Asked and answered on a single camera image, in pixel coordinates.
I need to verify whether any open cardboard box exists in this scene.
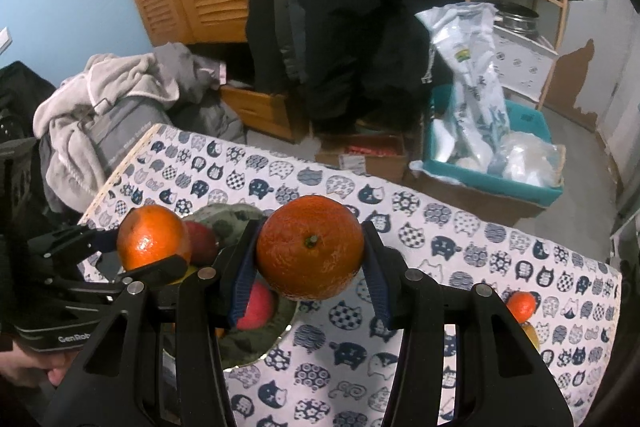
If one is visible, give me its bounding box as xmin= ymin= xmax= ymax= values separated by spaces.
xmin=314 ymin=133 xmax=409 ymax=184

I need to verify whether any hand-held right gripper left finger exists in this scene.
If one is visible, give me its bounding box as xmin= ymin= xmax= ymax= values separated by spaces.
xmin=42 ymin=218 xmax=268 ymax=427

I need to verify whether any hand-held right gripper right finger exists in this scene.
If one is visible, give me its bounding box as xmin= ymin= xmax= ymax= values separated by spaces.
xmin=361 ymin=221 xmax=574 ymax=427

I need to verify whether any dark grey garment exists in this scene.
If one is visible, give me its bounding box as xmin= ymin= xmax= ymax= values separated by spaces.
xmin=152 ymin=42 xmax=247 ymax=144

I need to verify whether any small red apple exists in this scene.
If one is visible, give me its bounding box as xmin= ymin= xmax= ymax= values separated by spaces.
xmin=185 ymin=221 xmax=219 ymax=266

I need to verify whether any clear plastic bag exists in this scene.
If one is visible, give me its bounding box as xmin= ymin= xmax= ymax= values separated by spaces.
xmin=500 ymin=131 xmax=567 ymax=188

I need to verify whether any black hanging coat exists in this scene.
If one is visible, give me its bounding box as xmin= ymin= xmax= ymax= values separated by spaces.
xmin=300 ymin=0 xmax=467 ymax=134

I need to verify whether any teal plastic basket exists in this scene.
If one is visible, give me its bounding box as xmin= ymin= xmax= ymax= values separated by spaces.
xmin=421 ymin=84 xmax=564 ymax=206

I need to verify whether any small orange tangerine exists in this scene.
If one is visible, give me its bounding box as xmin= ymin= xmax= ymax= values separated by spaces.
xmin=506 ymin=291 xmax=537 ymax=324

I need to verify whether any wooden drawer unit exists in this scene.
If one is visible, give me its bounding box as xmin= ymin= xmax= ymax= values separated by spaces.
xmin=219 ymin=84 xmax=312 ymax=144

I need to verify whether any yellow green mango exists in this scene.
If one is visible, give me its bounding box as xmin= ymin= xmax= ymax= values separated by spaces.
xmin=167 ymin=263 xmax=201 ymax=286

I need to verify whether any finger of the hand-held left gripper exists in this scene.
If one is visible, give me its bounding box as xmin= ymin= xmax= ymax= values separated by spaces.
xmin=45 ymin=254 xmax=189 ymax=304
xmin=26 ymin=227 xmax=121 ymax=264

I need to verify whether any person's left hand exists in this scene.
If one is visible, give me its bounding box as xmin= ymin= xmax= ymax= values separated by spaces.
xmin=0 ymin=347 xmax=81 ymax=390

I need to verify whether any metal steamer pot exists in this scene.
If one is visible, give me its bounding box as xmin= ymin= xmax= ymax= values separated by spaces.
xmin=494 ymin=4 xmax=539 ymax=41

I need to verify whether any printed white plastic bag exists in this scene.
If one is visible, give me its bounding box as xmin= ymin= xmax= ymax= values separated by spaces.
xmin=414 ymin=2 xmax=512 ymax=168

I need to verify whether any cat print tablecloth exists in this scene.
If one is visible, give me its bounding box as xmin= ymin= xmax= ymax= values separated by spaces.
xmin=77 ymin=123 xmax=623 ymax=427

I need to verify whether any yellow pear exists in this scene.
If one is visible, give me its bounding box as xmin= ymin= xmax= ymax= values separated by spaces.
xmin=520 ymin=322 xmax=541 ymax=351

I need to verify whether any green glass plate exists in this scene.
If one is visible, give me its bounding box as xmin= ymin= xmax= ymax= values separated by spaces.
xmin=182 ymin=203 xmax=296 ymax=370

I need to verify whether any wooden shelf rack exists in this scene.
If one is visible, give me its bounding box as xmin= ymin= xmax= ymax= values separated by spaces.
xmin=462 ymin=0 xmax=573 ymax=108

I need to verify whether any grey and white clothes pile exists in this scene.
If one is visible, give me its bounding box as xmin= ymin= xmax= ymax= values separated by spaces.
xmin=32 ymin=53 xmax=181 ymax=214

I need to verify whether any large red apple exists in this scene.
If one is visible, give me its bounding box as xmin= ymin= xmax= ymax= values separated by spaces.
xmin=235 ymin=282 xmax=277 ymax=332

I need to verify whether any black plastic crate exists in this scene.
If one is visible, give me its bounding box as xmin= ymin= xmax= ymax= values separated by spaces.
xmin=0 ymin=61 xmax=57 ymax=142

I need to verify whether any white printed storage box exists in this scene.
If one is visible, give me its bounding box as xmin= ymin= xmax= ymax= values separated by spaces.
xmin=491 ymin=38 xmax=559 ymax=108

